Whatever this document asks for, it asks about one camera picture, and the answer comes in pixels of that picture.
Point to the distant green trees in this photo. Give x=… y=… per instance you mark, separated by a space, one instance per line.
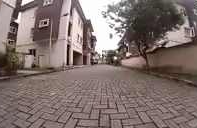
x=111 y=56

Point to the row of distant buildings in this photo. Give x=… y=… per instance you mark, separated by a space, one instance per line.
x=87 y=43

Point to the grey brick paved road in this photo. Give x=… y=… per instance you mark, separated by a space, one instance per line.
x=96 y=96

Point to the pale pole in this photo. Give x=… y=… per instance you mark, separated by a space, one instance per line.
x=50 y=43

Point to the large leafy tree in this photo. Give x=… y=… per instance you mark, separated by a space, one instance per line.
x=146 y=16

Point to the white and brown building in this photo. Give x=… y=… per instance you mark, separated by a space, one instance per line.
x=47 y=16

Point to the concrete pavement with kerb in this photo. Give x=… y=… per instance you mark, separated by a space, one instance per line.
x=22 y=74

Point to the concrete kerb strip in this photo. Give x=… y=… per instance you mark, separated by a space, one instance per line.
x=182 y=80

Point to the green bush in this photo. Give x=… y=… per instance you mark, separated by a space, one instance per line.
x=11 y=60

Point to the white and brown house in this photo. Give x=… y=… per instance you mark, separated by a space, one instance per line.
x=186 y=31

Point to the beige boundary wall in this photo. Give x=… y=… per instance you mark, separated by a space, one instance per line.
x=182 y=59

